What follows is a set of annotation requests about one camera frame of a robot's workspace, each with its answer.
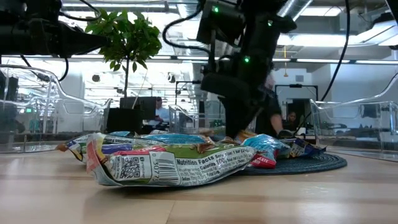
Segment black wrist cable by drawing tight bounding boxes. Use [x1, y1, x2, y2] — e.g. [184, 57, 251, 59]
[161, 0, 213, 55]
[19, 54, 70, 83]

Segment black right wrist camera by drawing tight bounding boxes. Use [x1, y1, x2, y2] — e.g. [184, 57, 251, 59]
[196, 0, 246, 46]

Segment round dark woven placemat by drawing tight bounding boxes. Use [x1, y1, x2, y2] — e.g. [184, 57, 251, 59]
[231, 151, 348, 177]

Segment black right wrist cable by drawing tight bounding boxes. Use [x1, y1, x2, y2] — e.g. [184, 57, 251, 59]
[161, 0, 213, 55]

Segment black metal stand frame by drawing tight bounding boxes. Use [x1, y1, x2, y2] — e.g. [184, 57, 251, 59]
[175, 80, 203, 106]
[274, 83, 319, 105]

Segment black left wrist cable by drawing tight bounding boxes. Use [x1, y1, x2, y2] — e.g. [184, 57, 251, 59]
[19, 54, 70, 83]

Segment green white granola bar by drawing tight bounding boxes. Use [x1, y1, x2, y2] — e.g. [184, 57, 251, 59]
[86, 133, 257, 188]

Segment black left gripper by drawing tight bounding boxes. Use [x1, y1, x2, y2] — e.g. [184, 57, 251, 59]
[0, 0, 110, 57]

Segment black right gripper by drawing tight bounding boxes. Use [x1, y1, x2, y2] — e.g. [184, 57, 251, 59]
[201, 27, 274, 138]

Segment hanging orange pendant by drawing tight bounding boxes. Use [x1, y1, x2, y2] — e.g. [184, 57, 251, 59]
[282, 45, 289, 78]

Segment long black right arm cable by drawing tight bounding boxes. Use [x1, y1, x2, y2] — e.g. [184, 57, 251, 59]
[320, 0, 351, 102]

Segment green leafy plant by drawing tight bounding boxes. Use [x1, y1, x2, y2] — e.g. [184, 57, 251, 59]
[85, 8, 163, 98]

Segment black plant pot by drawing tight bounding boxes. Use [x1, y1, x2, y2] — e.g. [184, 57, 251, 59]
[104, 107, 144, 134]

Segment green orange granola bar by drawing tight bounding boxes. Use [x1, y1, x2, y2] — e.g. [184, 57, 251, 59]
[234, 129, 259, 144]

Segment clear plastic bin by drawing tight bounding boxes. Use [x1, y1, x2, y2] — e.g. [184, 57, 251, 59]
[168, 104, 228, 135]
[310, 73, 398, 163]
[0, 64, 112, 154]

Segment blue granola bar red end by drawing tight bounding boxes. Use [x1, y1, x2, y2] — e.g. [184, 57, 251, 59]
[241, 134, 292, 170]

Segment long ceiling light strip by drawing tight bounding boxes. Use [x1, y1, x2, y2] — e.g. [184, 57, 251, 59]
[0, 54, 398, 65]

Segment purple granola bar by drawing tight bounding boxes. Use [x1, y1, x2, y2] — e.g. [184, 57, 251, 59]
[288, 138, 326, 158]

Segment black background monitor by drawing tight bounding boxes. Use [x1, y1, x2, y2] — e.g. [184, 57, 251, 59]
[119, 96, 157, 121]

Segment person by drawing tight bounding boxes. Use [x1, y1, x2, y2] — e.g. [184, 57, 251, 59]
[255, 70, 284, 138]
[149, 96, 170, 127]
[286, 111, 299, 131]

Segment slanted silver ventilation duct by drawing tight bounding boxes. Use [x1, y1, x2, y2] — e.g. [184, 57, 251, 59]
[276, 0, 314, 19]

